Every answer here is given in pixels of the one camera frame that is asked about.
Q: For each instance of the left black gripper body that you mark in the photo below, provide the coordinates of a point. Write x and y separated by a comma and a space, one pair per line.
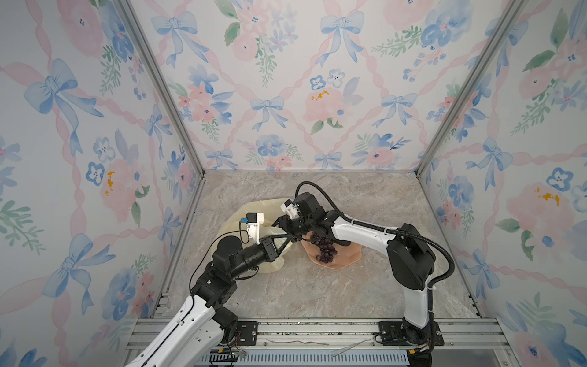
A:
269, 256

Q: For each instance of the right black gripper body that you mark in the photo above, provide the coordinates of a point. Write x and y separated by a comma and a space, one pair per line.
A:
296, 228

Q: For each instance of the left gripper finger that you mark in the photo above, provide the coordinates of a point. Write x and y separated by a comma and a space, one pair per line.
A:
285, 246
279, 239

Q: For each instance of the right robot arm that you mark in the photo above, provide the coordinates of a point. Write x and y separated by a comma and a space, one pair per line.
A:
417, 263

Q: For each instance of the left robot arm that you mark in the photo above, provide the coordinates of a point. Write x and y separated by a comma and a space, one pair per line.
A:
203, 323

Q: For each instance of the dark purple grape bunch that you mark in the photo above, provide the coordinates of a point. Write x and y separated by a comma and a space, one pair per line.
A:
327, 250

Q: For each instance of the pink flower-shaped plate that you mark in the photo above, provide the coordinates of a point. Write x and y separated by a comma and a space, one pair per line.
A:
346, 255

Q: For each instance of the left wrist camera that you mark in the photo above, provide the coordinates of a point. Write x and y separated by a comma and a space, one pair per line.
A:
254, 223

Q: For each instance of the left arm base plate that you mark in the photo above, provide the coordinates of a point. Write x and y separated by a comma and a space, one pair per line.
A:
241, 334

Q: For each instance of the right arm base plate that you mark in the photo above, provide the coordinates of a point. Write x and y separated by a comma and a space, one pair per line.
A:
402, 333

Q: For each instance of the left aluminium corner post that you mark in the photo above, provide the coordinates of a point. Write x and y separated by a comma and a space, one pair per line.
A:
137, 35

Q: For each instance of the aluminium corner post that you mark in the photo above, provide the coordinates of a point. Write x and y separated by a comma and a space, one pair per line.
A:
137, 35
501, 31

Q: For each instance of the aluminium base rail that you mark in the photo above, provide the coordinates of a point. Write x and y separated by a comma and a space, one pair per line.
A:
350, 342

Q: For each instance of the right aluminium corner post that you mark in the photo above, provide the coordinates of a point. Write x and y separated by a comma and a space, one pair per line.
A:
501, 31

